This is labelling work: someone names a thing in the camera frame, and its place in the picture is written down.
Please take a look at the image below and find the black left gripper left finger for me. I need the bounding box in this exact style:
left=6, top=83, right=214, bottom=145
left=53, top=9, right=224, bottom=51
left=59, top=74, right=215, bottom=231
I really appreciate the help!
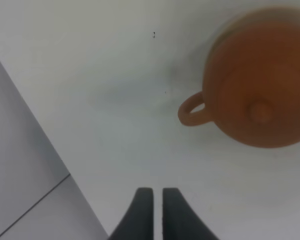
left=109, top=187, right=154, bottom=240

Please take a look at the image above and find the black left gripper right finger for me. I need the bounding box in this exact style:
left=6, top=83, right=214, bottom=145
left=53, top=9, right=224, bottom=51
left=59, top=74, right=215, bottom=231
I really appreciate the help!
left=162, top=188, right=217, bottom=240

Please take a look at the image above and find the brown clay teapot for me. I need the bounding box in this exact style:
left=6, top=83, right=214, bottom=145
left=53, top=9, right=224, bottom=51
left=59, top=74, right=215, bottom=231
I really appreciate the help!
left=177, top=7, right=300, bottom=148

